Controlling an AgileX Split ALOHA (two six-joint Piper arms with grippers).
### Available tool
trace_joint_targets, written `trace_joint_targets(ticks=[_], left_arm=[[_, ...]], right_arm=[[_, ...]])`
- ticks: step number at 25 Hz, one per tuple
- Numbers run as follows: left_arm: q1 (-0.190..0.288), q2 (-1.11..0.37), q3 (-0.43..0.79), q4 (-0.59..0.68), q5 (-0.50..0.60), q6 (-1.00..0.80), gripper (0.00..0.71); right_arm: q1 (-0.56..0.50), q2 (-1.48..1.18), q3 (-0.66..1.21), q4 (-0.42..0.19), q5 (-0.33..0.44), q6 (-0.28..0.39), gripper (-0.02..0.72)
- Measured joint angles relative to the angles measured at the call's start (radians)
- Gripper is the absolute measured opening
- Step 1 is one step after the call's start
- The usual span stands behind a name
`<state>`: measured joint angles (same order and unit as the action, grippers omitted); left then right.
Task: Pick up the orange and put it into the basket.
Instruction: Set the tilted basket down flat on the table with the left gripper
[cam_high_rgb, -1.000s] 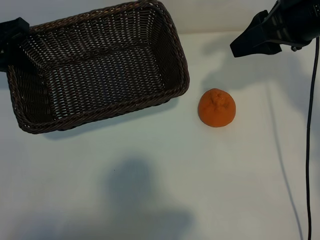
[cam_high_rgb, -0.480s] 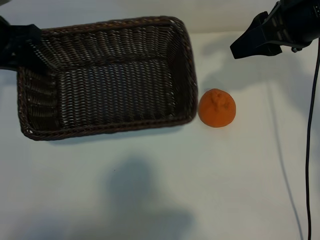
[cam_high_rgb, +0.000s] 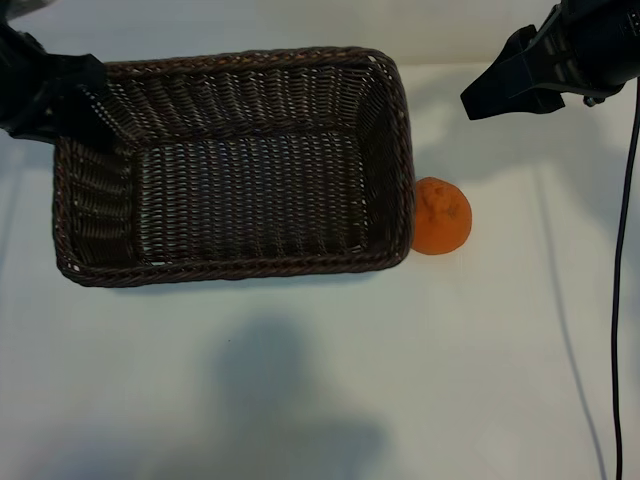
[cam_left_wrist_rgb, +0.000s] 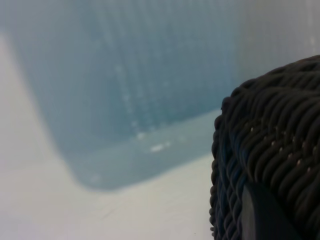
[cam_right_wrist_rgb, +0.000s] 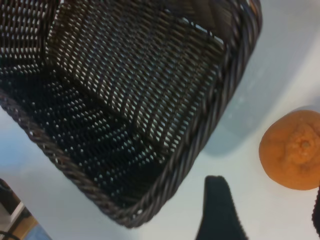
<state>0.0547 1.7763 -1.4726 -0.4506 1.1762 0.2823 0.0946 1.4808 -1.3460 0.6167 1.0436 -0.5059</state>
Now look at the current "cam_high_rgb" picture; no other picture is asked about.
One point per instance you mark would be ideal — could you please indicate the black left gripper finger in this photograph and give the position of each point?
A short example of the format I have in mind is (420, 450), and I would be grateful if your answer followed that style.
(85, 80)
(55, 125)

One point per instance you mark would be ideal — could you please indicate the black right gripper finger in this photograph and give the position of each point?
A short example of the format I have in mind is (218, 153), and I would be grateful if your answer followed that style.
(515, 100)
(512, 62)

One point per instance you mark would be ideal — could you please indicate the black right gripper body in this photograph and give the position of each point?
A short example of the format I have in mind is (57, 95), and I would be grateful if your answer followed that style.
(595, 45)

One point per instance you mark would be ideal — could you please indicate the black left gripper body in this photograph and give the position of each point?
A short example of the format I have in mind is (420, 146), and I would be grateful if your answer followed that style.
(22, 75)

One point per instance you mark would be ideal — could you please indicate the orange fruit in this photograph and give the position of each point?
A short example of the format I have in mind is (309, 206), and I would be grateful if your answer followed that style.
(445, 220)

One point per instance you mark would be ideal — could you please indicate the dark brown wicker basket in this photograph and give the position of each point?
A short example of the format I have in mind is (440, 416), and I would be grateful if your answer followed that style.
(240, 200)

